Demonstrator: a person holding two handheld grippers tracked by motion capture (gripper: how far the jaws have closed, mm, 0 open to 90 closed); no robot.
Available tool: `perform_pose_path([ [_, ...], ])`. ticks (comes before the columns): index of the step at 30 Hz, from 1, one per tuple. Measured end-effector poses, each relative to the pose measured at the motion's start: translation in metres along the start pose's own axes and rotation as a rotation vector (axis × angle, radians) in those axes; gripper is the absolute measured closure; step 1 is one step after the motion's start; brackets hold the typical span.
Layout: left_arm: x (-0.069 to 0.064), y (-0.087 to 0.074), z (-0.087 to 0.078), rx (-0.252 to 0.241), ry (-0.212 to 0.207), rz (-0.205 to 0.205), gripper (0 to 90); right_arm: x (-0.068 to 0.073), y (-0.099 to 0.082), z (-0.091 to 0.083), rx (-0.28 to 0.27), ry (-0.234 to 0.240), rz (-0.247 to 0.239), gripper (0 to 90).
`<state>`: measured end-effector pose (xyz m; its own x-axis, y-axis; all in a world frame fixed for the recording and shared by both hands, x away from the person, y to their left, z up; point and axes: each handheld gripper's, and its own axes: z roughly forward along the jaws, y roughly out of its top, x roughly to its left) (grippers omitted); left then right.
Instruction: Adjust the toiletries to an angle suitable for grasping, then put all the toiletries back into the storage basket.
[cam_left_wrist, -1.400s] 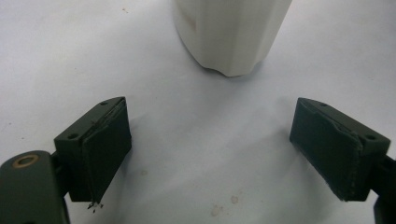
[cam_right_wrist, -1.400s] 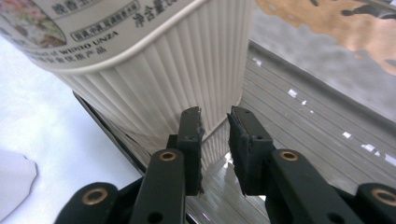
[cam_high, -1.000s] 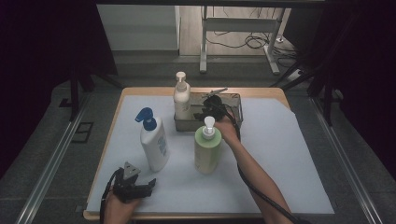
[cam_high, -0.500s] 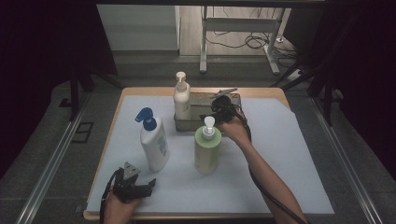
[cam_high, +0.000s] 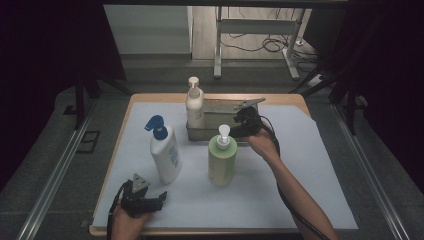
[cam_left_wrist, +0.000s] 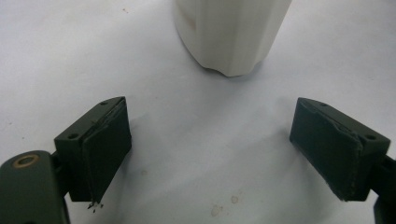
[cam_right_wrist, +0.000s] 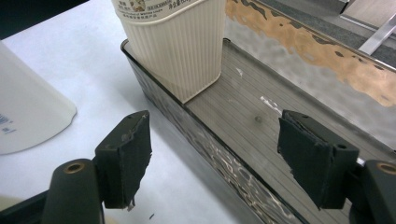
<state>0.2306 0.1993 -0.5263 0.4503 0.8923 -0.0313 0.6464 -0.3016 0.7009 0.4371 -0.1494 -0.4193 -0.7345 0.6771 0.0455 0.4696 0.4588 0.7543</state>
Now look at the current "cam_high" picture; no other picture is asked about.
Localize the person's right hand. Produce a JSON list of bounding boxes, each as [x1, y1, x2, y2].
[[244, 128, 282, 164]]

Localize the white power strip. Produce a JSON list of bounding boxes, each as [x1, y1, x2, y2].
[[308, 74, 326, 88]]

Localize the pale grey partition panel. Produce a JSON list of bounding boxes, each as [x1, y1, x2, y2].
[[103, 4, 194, 56]]

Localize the dark curtain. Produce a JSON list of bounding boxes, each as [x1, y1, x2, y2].
[[302, 0, 424, 186], [0, 0, 127, 193]]

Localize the white bottle with blue pump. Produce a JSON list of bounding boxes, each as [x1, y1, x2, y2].
[[144, 114, 183, 185]]

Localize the white table mat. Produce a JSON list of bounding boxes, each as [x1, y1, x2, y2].
[[92, 101, 359, 231]]

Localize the green bottle with white pump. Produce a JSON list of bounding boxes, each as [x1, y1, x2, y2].
[[208, 124, 238, 187]]

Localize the white metal desk frame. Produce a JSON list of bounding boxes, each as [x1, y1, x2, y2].
[[213, 6, 301, 81]]

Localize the person's left hand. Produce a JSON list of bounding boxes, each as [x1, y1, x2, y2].
[[110, 205, 152, 240]]

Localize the black tripod stand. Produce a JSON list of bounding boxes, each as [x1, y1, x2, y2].
[[289, 64, 368, 135], [73, 74, 133, 131]]

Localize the black floor cables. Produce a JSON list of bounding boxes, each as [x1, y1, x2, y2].
[[220, 8, 321, 73]]

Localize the cream pump bottle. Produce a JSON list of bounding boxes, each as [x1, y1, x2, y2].
[[185, 76, 205, 130]]

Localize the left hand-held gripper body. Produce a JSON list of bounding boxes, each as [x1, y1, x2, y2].
[[119, 173, 158, 218]]

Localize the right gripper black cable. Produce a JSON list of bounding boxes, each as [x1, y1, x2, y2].
[[259, 115, 332, 240]]

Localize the aluminium rail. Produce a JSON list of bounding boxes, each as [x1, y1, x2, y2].
[[331, 103, 410, 240], [16, 99, 98, 240]]

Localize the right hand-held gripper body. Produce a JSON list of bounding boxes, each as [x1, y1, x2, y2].
[[233, 97, 267, 138]]

